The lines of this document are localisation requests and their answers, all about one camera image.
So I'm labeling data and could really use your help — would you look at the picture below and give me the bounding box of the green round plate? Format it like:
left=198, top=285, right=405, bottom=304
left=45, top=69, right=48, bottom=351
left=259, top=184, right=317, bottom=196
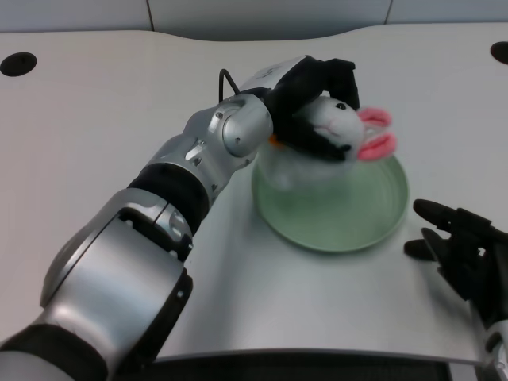
left=252, top=139, right=410, bottom=253

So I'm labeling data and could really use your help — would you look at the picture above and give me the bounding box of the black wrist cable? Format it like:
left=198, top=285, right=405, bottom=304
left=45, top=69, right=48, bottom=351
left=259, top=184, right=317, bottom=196
left=217, top=69, right=244, bottom=101

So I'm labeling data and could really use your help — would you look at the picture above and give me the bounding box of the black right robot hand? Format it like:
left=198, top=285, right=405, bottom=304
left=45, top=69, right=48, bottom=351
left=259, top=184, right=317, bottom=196
left=403, top=198, right=508, bottom=331

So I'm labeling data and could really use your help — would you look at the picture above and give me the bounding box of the black table cable hole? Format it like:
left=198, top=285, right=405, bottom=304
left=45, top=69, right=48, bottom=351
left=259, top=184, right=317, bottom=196
left=0, top=52, right=38, bottom=78
left=490, top=40, right=508, bottom=64

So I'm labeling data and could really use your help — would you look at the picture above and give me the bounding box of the dark robot torso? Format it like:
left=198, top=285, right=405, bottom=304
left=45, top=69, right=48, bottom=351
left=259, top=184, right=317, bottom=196
left=146, top=351, right=477, bottom=381

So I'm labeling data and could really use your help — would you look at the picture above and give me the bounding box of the white rabbit doll with carrot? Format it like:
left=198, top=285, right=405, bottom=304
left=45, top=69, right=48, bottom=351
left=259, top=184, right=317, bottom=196
left=267, top=96, right=398, bottom=162

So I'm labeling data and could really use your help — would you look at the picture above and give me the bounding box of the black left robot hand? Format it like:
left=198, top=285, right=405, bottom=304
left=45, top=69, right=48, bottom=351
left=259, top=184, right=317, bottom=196
left=237, top=55, right=361, bottom=163

